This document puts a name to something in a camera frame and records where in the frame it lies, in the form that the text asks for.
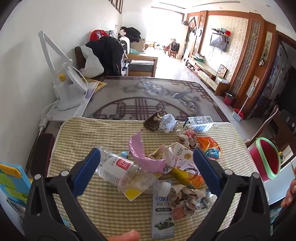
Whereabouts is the white printed paper bag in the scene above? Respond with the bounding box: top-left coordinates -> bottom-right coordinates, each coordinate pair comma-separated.
148,142 -> 201,183

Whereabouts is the carved wooden chair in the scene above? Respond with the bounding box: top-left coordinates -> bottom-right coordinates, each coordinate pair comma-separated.
245,104 -> 289,153

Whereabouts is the dark brown chair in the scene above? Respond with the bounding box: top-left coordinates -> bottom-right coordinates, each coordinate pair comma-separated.
25,133 -> 56,178

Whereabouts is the red bag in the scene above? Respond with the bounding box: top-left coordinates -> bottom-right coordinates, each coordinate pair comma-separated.
90,30 -> 108,42

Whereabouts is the crumpled brown paper ball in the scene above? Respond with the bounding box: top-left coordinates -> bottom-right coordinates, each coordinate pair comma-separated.
176,128 -> 200,150

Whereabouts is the hanging scroll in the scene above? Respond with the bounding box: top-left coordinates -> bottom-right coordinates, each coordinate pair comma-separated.
259,31 -> 274,67

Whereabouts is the wall television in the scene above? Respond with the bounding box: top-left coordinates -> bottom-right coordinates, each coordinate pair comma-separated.
209,34 -> 228,52

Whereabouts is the clear bottle with red label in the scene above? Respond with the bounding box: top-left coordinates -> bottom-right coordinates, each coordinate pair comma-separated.
96,146 -> 140,186

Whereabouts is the colourful plastic toy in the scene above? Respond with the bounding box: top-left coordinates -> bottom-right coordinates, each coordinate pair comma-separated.
0,162 -> 32,207

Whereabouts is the pink wrapper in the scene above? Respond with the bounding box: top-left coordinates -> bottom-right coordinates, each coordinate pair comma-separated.
128,130 -> 172,174

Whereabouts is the grey patterned tablecloth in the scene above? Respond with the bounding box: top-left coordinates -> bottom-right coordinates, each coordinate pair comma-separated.
46,75 -> 230,139

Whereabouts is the wooden sofa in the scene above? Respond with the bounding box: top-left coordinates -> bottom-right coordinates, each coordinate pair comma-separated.
119,37 -> 159,77

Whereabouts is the broom stick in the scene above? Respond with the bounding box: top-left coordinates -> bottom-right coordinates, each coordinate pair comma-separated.
238,85 -> 253,116

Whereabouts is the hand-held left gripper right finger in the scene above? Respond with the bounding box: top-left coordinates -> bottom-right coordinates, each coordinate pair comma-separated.
187,148 -> 271,241

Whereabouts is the black plush toy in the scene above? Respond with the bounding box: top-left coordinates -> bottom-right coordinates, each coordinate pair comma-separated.
118,27 -> 142,43

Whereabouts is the framed star pattern picture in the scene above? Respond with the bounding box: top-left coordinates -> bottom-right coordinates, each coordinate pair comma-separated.
217,65 -> 228,78

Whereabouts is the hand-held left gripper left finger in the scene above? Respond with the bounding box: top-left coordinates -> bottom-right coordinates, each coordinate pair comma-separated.
24,147 -> 108,241

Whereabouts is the wall shelf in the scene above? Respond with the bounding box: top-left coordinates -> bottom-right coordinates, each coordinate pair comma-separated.
211,28 -> 232,38

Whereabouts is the yellow snack bag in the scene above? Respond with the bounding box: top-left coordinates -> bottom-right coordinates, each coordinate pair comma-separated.
171,166 -> 205,189

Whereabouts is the person's right hand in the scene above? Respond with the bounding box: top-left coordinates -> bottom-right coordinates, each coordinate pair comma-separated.
280,178 -> 296,209

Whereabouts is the orange snack bag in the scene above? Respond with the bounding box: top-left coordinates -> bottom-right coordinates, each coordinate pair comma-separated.
196,136 -> 223,161

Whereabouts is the small wooden chair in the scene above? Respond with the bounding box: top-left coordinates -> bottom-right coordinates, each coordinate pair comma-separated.
167,43 -> 180,59

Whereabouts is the crumpled newspaper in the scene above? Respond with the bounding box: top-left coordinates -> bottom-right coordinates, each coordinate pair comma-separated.
170,184 -> 207,220

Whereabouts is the television cabinet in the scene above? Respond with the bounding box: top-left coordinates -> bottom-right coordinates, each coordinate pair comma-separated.
185,56 -> 230,96

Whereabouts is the white cloth bag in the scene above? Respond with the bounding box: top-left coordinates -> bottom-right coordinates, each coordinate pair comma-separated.
80,45 -> 104,78

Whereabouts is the wooden chair with jacket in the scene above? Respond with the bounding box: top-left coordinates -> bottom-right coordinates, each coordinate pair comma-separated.
74,46 -> 87,71

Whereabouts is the red bin with green rim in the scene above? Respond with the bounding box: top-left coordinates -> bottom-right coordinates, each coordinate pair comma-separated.
248,137 -> 282,180

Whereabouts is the magazine rack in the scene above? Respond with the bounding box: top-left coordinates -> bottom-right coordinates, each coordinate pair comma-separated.
120,39 -> 133,77

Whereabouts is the red dustpan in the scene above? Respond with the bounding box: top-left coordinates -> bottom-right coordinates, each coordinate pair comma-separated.
232,110 -> 245,121

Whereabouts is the white cable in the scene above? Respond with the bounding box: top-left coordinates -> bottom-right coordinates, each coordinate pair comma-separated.
39,102 -> 61,139

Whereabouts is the white desk lamp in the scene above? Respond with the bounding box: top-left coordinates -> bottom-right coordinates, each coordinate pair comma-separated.
38,30 -> 89,112

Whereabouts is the white grey carton box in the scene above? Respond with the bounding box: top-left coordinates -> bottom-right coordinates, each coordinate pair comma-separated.
150,192 -> 175,240

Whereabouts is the person's left hand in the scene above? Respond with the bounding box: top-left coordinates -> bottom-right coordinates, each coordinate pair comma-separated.
108,231 -> 140,241

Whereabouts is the black jacket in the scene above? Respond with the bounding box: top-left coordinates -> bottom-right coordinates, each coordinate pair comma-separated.
85,37 -> 124,77

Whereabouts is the blue printed door curtain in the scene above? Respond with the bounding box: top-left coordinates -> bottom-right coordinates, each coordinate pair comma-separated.
250,43 -> 290,119

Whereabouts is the white blue milk carton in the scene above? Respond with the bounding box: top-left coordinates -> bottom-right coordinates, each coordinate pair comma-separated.
183,115 -> 214,133

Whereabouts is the crushed clear bottle white cap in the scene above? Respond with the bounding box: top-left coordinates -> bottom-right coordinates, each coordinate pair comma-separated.
119,166 -> 173,197

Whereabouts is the stack of papers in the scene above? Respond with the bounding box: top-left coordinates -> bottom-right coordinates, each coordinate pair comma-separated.
84,78 -> 108,96

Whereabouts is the white paper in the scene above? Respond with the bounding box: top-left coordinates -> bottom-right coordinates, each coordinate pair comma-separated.
159,113 -> 179,133

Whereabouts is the yellow cardboard box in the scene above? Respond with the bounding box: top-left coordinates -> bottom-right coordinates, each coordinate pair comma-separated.
125,187 -> 142,202

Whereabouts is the crumpled silver wrapper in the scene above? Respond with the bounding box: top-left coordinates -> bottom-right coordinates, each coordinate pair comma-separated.
196,191 -> 218,210

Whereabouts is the small red waste bin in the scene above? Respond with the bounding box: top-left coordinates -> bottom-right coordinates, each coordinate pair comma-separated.
223,92 -> 236,107

